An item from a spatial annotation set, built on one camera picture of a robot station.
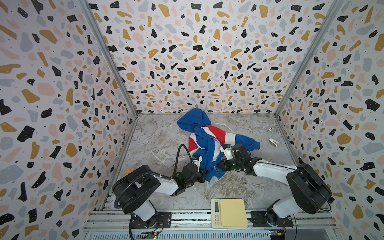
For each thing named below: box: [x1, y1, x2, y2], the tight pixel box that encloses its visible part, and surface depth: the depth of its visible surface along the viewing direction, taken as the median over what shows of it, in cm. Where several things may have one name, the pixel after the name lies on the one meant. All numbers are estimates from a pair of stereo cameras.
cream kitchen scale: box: [211, 198, 248, 230], surface depth 76 cm
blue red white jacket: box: [177, 108, 261, 181], surface depth 101 cm
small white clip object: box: [268, 138, 279, 147], surface depth 105 cm
